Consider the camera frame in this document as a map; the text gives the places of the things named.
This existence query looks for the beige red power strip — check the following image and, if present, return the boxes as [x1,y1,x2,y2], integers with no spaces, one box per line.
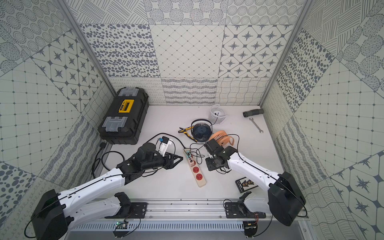
[184,149,207,188]

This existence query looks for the black yellow toolbox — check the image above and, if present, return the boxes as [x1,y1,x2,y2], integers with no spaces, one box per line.
[98,87,149,145]

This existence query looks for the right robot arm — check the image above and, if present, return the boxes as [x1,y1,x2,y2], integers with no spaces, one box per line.
[204,139,306,226]

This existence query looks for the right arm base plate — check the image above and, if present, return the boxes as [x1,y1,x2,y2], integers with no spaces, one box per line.
[223,202,267,219]

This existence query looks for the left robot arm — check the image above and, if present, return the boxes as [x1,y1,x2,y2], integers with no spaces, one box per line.
[30,143,183,240]

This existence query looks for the silver wrench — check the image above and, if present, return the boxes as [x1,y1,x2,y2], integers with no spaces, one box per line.
[249,118,264,134]

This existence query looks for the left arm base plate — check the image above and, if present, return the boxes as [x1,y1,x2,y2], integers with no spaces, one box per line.
[105,202,148,219]

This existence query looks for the yellow black pliers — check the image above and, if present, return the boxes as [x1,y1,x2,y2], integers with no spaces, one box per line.
[178,127,198,143]

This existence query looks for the navy blue desk fan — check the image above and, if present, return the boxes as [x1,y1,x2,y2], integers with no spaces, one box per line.
[191,119,213,143]

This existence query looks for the black fan USB cable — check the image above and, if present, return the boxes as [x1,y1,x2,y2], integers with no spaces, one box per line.
[188,142,206,165]

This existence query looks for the black power strip cable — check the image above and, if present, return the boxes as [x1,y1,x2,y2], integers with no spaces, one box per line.
[91,132,188,178]

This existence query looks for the aluminium mounting rail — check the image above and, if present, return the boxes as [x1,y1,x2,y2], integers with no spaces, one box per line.
[70,197,307,232]

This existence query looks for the black drill bit case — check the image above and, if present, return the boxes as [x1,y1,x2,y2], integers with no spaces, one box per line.
[235,177,258,193]

